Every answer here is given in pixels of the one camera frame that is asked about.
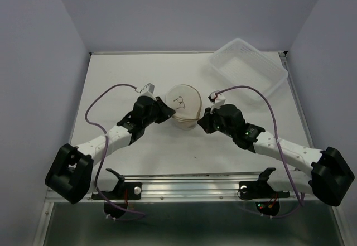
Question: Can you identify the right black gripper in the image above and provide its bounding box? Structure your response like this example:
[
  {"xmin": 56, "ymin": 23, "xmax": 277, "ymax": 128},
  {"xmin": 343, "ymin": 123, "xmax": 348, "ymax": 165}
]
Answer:
[{"xmin": 198, "ymin": 105, "xmax": 235, "ymax": 138}]

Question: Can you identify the round white mesh laundry bag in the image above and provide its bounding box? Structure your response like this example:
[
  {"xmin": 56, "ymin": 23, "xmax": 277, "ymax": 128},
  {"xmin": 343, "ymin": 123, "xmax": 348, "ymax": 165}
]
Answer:
[{"xmin": 165, "ymin": 84, "xmax": 202, "ymax": 130}]

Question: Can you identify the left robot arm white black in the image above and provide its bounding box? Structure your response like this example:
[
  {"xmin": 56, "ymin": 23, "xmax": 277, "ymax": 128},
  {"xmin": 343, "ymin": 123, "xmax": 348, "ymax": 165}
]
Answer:
[{"xmin": 45, "ymin": 96, "xmax": 176, "ymax": 204}]

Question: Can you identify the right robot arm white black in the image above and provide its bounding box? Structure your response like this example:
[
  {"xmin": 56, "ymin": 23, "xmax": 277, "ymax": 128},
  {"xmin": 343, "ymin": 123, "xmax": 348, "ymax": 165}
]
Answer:
[{"xmin": 197, "ymin": 104, "xmax": 355, "ymax": 207}]

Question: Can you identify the white plastic mesh basket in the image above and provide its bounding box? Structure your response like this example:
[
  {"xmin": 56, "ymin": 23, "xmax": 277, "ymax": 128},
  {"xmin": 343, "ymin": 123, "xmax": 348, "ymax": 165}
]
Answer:
[{"xmin": 208, "ymin": 38, "xmax": 288, "ymax": 98}]

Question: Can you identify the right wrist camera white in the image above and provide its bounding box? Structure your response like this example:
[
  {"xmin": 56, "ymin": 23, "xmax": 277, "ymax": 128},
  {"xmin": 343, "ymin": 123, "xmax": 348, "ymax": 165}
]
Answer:
[{"xmin": 208, "ymin": 91, "xmax": 226, "ymax": 114}]

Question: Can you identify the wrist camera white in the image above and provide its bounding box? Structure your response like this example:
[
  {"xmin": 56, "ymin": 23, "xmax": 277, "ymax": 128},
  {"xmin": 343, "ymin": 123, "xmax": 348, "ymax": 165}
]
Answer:
[
  {"xmin": 135, "ymin": 83, "xmax": 155, "ymax": 94},
  {"xmin": 208, "ymin": 91, "xmax": 226, "ymax": 114}
]

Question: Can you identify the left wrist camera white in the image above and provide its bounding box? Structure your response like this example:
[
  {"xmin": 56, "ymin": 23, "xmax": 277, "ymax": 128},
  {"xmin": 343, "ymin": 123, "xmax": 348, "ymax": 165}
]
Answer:
[{"xmin": 135, "ymin": 83, "xmax": 155, "ymax": 94}]

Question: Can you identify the aluminium mounting rail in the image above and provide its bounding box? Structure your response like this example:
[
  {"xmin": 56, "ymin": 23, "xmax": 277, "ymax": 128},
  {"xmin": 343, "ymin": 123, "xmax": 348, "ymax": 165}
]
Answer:
[{"xmin": 44, "ymin": 173, "xmax": 341, "ymax": 204}]

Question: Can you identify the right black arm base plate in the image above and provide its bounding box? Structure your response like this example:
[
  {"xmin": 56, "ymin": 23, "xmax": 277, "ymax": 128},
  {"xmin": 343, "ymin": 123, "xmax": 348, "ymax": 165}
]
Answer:
[{"xmin": 237, "ymin": 181, "xmax": 290, "ymax": 200}]

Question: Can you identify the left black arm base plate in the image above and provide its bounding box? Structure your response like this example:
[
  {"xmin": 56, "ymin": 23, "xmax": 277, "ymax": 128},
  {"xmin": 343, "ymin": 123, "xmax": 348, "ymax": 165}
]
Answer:
[{"xmin": 102, "ymin": 181, "xmax": 142, "ymax": 200}]

